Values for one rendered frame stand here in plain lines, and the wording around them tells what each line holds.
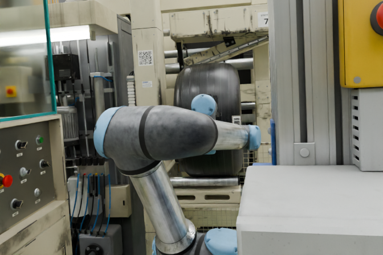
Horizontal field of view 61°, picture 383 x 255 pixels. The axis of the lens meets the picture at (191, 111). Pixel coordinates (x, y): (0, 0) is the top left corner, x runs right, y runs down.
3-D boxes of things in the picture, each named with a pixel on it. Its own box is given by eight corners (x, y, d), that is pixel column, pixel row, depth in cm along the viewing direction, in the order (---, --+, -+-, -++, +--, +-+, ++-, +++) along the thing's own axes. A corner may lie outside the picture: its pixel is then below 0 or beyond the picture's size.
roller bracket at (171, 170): (160, 195, 154) (159, 175, 153) (175, 173, 193) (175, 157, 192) (167, 195, 153) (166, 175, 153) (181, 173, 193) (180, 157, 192)
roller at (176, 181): (166, 177, 157) (168, 176, 161) (166, 187, 157) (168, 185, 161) (239, 176, 152) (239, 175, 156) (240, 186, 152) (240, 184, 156)
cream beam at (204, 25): (170, 38, 185) (168, 12, 184) (178, 44, 210) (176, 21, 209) (280, 30, 176) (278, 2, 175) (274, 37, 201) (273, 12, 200)
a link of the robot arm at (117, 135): (205, 290, 88) (136, 126, 62) (158, 278, 95) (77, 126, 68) (218, 251, 97) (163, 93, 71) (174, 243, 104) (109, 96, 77)
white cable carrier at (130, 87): (133, 168, 168) (126, 75, 165) (135, 166, 173) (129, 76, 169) (141, 168, 167) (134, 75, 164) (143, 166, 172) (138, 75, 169)
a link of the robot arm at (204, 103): (190, 119, 102) (190, 93, 103) (194, 120, 113) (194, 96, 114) (215, 119, 101) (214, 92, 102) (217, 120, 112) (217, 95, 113)
